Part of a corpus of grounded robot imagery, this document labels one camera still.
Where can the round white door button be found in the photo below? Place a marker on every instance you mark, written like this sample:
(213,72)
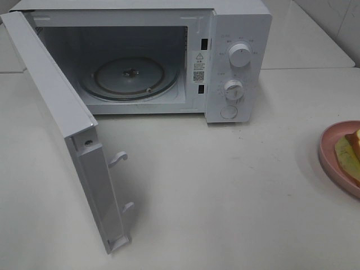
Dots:
(229,112)

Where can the white microwave knob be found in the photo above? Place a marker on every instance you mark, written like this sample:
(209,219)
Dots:
(233,90)
(239,54)

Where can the white microwave door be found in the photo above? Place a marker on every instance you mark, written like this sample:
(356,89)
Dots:
(74,129)

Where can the pink round plate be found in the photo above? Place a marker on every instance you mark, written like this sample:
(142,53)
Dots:
(327,155)

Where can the sandwich with white bread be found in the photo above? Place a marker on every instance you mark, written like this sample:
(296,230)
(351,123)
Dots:
(347,154)

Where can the white warning label sticker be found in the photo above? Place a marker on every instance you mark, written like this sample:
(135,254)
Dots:
(199,64)

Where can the white microwave oven body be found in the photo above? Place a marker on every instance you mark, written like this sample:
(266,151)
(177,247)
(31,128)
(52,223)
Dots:
(178,99)

